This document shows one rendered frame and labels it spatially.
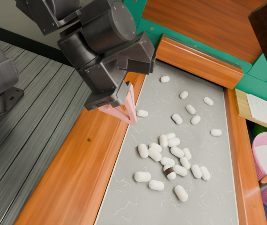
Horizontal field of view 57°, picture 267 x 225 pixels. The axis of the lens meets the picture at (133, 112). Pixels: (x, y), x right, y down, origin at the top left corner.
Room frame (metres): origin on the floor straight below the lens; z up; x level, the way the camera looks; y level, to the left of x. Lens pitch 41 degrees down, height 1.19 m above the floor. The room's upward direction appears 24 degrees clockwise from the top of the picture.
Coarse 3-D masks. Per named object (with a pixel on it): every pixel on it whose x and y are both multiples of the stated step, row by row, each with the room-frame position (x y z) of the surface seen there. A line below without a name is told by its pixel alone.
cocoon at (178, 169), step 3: (174, 165) 0.39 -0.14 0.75; (177, 165) 0.39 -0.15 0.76; (174, 168) 0.38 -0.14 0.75; (177, 168) 0.38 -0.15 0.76; (180, 168) 0.38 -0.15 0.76; (183, 168) 0.39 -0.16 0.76; (177, 171) 0.38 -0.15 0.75; (180, 171) 0.38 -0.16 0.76; (183, 171) 0.38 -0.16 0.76; (186, 171) 0.38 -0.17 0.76; (180, 174) 0.38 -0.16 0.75; (183, 174) 0.38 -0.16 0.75; (186, 174) 0.38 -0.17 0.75
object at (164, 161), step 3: (162, 159) 0.39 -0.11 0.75; (165, 159) 0.39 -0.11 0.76; (168, 159) 0.39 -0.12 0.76; (171, 159) 0.40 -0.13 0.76; (162, 162) 0.38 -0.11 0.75; (165, 162) 0.38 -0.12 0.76; (168, 162) 0.39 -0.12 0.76; (171, 162) 0.39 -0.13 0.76; (174, 162) 0.39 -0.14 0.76; (171, 165) 0.39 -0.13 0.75
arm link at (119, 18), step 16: (32, 0) 0.32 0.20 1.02; (80, 0) 0.40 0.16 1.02; (96, 0) 0.33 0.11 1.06; (112, 0) 0.34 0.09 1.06; (32, 16) 0.32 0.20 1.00; (48, 16) 0.32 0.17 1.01; (80, 16) 0.33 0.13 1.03; (96, 16) 0.33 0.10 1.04; (112, 16) 0.32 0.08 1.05; (128, 16) 0.36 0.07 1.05; (48, 32) 0.31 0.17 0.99; (96, 32) 0.32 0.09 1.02; (112, 32) 0.31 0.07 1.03; (128, 32) 0.33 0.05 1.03; (96, 48) 0.32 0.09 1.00; (112, 48) 0.33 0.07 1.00
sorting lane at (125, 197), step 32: (160, 96) 0.64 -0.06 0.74; (192, 96) 0.72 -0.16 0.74; (128, 128) 0.45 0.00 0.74; (160, 128) 0.50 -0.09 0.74; (192, 128) 0.56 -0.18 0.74; (224, 128) 0.63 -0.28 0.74; (128, 160) 0.36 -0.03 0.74; (160, 160) 0.40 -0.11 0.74; (192, 160) 0.44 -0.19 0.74; (224, 160) 0.49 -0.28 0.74; (128, 192) 0.28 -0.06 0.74; (160, 192) 0.31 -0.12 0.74; (192, 192) 0.35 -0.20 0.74; (224, 192) 0.39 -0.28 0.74; (96, 224) 0.20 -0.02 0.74; (128, 224) 0.22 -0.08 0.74; (160, 224) 0.25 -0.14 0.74; (192, 224) 0.28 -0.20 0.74; (224, 224) 0.31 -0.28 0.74
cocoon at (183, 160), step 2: (180, 158) 0.42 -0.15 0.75; (182, 158) 0.42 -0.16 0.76; (184, 158) 0.42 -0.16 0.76; (186, 158) 0.42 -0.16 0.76; (180, 160) 0.42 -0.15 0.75; (182, 160) 0.41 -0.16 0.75; (184, 160) 0.41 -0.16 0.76; (186, 160) 0.41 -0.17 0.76; (182, 162) 0.41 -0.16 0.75; (184, 162) 0.41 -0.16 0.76; (186, 162) 0.41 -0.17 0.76; (188, 162) 0.41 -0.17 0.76; (182, 164) 0.41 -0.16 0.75; (184, 164) 0.40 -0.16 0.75; (186, 164) 0.40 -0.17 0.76; (188, 164) 0.41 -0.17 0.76; (184, 166) 0.40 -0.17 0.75; (186, 166) 0.40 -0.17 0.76; (188, 166) 0.40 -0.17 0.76; (186, 168) 0.40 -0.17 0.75; (188, 168) 0.40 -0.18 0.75
